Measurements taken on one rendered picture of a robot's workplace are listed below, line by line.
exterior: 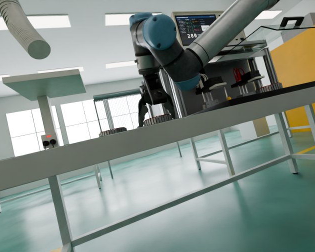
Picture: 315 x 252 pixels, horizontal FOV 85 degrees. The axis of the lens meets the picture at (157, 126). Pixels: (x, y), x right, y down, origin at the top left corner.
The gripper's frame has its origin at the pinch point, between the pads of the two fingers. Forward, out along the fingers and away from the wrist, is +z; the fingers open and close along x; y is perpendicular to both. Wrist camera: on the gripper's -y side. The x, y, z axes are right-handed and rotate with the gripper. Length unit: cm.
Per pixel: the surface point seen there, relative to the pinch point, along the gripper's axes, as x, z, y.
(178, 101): -13.8, -1.8, 13.8
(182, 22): -30, -34, 40
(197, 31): -37, -29, 38
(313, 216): -85, 81, -13
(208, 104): -30.8, 4.5, 16.6
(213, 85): -31.8, -5.8, 13.9
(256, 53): -69, -14, 29
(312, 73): -360, 70, 194
